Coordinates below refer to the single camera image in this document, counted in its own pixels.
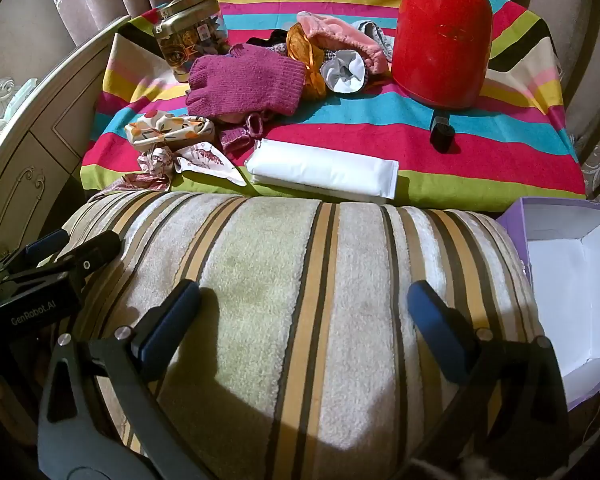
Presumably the black fluffy cloth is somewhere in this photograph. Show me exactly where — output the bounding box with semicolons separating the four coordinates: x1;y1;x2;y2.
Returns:
245;30;293;54

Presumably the light blue grey sock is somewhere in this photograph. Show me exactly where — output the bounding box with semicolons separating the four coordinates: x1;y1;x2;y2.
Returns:
355;20;396;62

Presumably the white cloth with red print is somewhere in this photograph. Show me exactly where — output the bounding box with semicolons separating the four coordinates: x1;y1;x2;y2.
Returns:
172;141;247;186

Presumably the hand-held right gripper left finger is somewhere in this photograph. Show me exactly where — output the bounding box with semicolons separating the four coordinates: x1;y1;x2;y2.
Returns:
36;279;216;480

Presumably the pink velvet garment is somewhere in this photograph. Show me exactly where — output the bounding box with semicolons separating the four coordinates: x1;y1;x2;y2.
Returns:
296;11;391;77

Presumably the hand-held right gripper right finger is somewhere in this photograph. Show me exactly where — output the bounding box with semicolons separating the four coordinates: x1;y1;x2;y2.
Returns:
406;280;572;480

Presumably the purple cardboard box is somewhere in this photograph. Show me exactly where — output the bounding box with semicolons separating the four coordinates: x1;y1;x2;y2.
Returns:
495;196;600;411

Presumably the beige striped towel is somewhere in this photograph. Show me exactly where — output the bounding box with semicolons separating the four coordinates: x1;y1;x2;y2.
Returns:
45;187;551;480

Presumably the pink patterned ribbon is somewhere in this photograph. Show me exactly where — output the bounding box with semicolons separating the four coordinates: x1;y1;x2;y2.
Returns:
122;147;181;191

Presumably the cream floral cloth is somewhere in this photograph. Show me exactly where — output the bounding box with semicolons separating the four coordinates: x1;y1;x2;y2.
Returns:
124;109;216;150

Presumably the red thermos flask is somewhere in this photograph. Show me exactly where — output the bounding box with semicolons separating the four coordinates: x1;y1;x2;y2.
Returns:
391;0;495;110

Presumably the grey and white sock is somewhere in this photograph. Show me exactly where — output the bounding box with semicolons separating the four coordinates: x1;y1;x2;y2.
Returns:
320;50;369;95

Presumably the clear jar with metal lid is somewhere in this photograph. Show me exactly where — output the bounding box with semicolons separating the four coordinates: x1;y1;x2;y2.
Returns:
152;1;231;83

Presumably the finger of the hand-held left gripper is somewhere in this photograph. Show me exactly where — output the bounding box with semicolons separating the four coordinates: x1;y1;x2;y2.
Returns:
0;229;71;281
0;230;123;293

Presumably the orange organza bag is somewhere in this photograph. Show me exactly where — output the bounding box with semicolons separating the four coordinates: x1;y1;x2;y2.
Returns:
286;24;327;99

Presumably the small black plastic object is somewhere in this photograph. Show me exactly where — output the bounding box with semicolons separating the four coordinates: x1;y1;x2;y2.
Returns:
428;114;456;153

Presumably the colourful striped tablecloth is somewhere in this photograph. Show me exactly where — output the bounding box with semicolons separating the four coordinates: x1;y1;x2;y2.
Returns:
80;0;588;206

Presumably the white plastic packet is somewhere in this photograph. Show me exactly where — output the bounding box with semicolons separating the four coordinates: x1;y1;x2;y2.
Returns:
245;137;400;201

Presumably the white carved cabinet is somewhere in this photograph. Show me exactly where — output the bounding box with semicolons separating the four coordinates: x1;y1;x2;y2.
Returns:
0;15;131;261

